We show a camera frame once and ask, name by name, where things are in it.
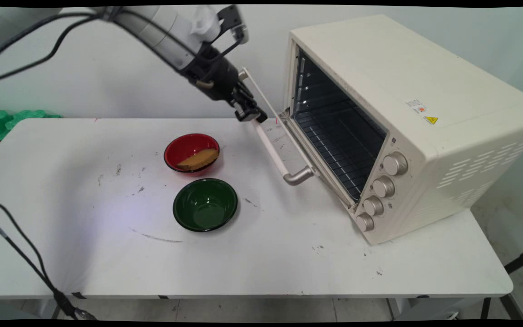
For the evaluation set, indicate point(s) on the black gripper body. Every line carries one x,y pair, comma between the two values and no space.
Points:
218,77

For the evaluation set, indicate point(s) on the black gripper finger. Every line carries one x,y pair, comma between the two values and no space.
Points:
243,113
260,113

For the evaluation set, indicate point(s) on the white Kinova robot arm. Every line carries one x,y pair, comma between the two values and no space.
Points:
152,29

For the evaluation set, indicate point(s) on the brown bread slice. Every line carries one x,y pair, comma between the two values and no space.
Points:
199,159

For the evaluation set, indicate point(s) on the red bowl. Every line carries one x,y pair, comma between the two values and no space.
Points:
184,145

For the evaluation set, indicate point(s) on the dark green bowl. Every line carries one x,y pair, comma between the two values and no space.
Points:
205,204

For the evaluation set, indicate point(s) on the large silver oven knob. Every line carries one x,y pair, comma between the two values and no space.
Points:
395,163

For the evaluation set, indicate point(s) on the white label sticker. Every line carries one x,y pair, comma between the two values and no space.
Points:
416,106

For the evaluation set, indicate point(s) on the cream toaster oven body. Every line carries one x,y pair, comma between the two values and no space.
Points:
425,91

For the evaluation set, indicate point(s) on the yellow warning sticker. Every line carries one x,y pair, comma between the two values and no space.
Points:
431,120

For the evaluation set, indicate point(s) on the green foam mat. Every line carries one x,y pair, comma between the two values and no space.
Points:
2,120

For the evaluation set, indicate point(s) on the black table leg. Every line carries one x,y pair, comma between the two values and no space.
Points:
485,309
513,308
55,312

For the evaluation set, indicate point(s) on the black tripod leg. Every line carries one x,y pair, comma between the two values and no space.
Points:
522,260

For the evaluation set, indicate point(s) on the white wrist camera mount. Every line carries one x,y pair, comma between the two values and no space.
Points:
216,22

